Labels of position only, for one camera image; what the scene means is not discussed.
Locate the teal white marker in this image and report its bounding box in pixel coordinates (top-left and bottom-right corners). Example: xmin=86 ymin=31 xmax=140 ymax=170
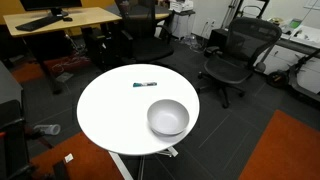
xmin=132 ymin=81 xmax=158 ymax=88

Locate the white round bowl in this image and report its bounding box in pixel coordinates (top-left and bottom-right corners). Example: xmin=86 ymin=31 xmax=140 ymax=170
xmin=146 ymin=98 xmax=191 ymax=137

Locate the black padded office chair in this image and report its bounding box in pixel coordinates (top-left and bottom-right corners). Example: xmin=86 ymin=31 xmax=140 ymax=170
xmin=114 ymin=0 xmax=175 ymax=64

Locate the wooden desk top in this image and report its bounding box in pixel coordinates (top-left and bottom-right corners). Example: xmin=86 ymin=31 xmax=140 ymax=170
xmin=154 ymin=12 xmax=171 ymax=21

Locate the black computer tower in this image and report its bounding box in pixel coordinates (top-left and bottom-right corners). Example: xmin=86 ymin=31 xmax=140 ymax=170
xmin=81 ymin=26 xmax=111 ymax=68
xmin=209 ymin=28 xmax=229 ymax=51

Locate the white table base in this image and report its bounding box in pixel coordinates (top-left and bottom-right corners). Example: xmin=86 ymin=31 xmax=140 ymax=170
xmin=108 ymin=145 xmax=179 ymax=180

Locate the white box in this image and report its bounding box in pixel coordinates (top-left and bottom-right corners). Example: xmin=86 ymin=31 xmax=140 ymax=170
xmin=169 ymin=0 xmax=195 ymax=14

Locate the black mesh office chair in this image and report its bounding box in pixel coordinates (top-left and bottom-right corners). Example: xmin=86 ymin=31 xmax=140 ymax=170
xmin=196 ymin=17 xmax=283 ymax=109

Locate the orange rug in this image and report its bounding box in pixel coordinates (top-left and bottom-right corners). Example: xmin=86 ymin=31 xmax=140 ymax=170
xmin=238 ymin=109 xmax=320 ymax=180
xmin=29 ymin=131 xmax=125 ymax=180
xmin=11 ymin=54 xmax=92 ymax=84

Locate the black metal stand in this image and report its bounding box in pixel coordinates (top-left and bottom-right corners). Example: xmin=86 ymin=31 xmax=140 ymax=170
xmin=226 ymin=0 xmax=271 ymax=21

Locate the small white paper tag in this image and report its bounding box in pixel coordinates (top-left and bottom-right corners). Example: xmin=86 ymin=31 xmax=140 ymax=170
xmin=64 ymin=153 xmax=75 ymax=164

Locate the clear plastic cup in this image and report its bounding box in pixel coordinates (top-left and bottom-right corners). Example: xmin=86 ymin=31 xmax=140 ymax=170
xmin=33 ymin=123 xmax=62 ymax=136

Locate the wooden desk with black legs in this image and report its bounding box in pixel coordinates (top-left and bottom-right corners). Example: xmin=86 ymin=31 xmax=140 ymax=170
xmin=3 ymin=6 xmax=123 ymax=95

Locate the black electric scooter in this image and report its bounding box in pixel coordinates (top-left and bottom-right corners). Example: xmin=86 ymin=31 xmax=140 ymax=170
xmin=265 ymin=49 xmax=320 ymax=103

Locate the black keyboard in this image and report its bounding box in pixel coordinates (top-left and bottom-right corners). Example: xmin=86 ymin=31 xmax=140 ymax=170
xmin=14 ymin=15 xmax=64 ymax=33

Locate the black monitor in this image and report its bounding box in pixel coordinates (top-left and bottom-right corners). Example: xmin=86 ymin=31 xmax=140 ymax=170
xmin=19 ymin=0 xmax=83 ymax=18

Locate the white workbench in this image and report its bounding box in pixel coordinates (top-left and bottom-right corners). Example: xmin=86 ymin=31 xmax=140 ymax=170
xmin=256 ymin=16 xmax=320 ymax=94

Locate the small green white device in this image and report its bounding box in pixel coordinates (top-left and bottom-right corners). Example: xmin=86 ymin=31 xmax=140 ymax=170
xmin=288 ymin=18 xmax=303 ymax=29

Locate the black cabinet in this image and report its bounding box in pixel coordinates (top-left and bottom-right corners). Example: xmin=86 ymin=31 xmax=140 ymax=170
xmin=0 ymin=61 xmax=34 ymax=180

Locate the white wall outlet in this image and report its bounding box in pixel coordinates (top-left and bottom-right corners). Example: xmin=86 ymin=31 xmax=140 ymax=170
xmin=205 ymin=18 xmax=217 ymax=28

